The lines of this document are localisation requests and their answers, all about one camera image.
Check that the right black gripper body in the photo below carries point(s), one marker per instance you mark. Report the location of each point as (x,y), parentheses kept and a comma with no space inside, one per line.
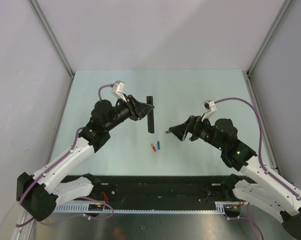
(194,123)

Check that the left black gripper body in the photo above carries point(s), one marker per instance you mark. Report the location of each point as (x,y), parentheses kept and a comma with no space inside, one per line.
(133,112)

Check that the black remote control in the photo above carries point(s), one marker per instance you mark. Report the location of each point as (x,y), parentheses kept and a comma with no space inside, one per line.
(150,116)

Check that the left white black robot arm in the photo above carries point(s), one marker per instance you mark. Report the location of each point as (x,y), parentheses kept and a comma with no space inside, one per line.
(41,192)

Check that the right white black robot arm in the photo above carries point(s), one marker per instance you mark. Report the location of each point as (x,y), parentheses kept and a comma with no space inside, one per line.
(272,193)

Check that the red battery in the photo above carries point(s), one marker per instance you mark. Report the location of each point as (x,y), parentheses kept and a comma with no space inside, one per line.
(153,147)

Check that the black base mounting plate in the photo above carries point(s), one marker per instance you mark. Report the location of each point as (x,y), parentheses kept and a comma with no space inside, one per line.
(210,188)

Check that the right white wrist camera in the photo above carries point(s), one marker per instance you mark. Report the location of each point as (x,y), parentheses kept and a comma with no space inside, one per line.
(210,109)

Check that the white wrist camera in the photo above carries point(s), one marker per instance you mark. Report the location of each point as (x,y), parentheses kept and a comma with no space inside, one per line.
(118,90)
(210,109)

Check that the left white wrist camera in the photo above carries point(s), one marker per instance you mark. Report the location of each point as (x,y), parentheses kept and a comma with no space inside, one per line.
(118,90)

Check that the left aluminium frame post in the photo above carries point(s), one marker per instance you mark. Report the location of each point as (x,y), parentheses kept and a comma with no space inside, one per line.
(44,23)

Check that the aluminium frame post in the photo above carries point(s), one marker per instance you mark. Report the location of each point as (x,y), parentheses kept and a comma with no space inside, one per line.
(271,33)
(44,23)

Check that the right aluminium frame post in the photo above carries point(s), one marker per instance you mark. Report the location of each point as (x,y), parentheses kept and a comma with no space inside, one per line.
(271,33)

